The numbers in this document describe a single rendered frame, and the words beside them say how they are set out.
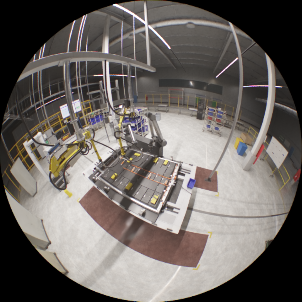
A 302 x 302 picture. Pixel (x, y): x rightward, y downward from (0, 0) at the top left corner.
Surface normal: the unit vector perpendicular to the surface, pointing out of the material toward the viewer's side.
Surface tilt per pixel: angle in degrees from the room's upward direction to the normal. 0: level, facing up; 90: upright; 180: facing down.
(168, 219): 0
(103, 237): 0
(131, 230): 0
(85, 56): 90
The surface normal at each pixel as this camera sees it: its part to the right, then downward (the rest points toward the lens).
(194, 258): -0.04, -0.80
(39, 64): 0.89, 0.25
